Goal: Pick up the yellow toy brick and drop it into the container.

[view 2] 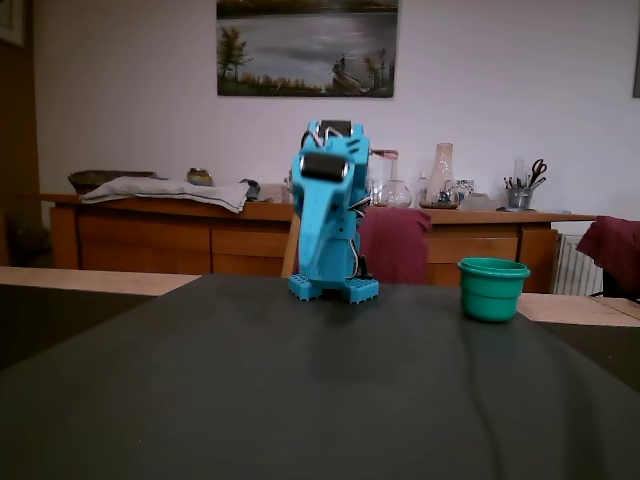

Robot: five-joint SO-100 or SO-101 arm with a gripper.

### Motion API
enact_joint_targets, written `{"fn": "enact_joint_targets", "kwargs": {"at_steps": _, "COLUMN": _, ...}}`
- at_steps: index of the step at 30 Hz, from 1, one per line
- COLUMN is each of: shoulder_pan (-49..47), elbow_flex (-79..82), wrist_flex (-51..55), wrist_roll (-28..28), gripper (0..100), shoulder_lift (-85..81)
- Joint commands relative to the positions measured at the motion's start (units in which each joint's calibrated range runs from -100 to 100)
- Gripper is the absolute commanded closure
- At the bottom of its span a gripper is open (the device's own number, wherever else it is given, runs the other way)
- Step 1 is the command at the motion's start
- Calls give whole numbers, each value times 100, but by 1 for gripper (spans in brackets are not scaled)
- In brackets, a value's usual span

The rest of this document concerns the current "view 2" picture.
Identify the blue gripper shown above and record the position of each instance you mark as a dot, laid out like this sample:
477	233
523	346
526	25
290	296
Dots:
317	194

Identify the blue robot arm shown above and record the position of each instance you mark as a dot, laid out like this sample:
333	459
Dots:
362	291

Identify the wooden chair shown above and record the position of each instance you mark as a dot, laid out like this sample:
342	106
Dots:
290	245

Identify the round clear glass vase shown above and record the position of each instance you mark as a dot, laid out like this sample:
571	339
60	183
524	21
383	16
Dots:
398	194

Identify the small ceramic pot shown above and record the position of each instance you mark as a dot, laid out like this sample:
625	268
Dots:
200	177

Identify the tall pinkish glass vase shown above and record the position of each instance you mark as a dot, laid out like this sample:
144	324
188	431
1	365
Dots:
442	175

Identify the folded grey cloth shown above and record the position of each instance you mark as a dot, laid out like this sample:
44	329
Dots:
165	192

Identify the blue white ceramic mug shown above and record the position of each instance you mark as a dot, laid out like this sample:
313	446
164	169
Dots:
465	189

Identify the wooden sideboard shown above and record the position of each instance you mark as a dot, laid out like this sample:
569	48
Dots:
150	240

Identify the dark table cloth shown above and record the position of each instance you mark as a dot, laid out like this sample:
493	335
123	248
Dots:
280	400

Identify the lake landscape painting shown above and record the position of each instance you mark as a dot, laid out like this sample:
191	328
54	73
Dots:
305	45

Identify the green plastic cup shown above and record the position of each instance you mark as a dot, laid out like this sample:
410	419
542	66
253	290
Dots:
492	295

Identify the metal pen cup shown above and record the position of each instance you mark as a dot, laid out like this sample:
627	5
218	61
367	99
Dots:
520	199

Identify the dark shallow bowl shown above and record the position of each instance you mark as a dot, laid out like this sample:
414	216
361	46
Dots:
95	177

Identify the white radiator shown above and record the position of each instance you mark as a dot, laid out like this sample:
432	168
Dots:
575	270

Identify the dark table mat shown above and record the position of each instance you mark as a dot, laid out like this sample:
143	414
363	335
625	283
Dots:
50	320
605	350

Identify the maroon garment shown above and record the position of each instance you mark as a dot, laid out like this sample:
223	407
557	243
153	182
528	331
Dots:
610	250

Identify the white picture frame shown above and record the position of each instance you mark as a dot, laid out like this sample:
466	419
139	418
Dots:
386	152

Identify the dark picture frame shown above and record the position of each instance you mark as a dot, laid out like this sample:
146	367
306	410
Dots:
636	50

